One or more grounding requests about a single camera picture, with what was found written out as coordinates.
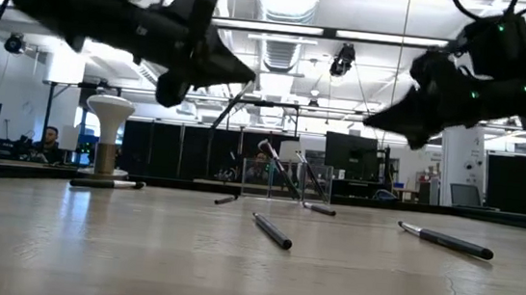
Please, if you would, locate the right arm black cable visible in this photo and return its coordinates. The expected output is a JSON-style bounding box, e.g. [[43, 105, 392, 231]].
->
[[448, 0, 526, 27]]

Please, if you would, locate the white mushroom table lamp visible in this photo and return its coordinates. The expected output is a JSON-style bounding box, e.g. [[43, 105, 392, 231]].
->
[[76, 92, 138, 182]]

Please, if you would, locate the white round column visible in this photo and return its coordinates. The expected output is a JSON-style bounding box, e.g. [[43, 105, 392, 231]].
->
[[434, 123, 491, 211]]

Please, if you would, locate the black computer monitor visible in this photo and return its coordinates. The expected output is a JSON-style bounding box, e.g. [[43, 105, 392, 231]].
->
[[321, 130, 381, 183]]

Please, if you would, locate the round black security camera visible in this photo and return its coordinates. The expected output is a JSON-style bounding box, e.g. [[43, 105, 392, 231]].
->
[[3, 33, 27, 56]]

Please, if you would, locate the black overhead camera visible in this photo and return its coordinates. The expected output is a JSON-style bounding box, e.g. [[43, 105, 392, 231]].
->
[[328, 40, 357, 79]]

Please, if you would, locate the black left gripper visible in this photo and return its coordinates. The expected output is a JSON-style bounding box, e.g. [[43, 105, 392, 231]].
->
[[117, 0, 264, 117]]

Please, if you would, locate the clear acrylic organizer box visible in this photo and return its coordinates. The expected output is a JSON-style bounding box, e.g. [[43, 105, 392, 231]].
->
[[240, 157, 334, 205]]

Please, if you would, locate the silver ceiling duct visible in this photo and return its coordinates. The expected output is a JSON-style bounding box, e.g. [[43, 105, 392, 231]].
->
[[249, 0, 325, 76]]

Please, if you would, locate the dark pen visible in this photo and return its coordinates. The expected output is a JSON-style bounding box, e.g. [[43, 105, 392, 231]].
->
[[68, 174, 147, 194], [213, 191, 240, 208]]

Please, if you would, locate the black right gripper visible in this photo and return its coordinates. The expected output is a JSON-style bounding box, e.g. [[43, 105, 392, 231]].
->
[[362, 43, 495, 158]]

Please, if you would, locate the person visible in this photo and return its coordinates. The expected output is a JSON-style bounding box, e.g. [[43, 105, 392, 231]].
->
[[28, 123, 70, 166], [244, 150, 276, 187]]

